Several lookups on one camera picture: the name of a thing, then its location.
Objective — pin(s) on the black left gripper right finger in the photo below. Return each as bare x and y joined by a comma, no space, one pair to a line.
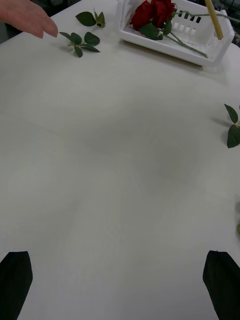
222,282

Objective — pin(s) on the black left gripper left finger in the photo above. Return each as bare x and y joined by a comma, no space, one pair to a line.
13,285

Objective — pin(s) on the person's hand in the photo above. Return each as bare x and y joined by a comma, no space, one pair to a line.
22,15

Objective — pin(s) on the loose green leaf twig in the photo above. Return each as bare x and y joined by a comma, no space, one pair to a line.
233,136
91,38

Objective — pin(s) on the shallow white slotted box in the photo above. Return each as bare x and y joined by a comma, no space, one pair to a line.
160,43

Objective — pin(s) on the yellow-tipped flower stem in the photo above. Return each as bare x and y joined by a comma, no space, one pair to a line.
215,20

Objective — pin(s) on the loose green leaf pair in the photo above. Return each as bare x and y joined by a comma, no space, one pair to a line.
86,18

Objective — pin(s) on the red rose green stem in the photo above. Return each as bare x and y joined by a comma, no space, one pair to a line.
162,11
141,16

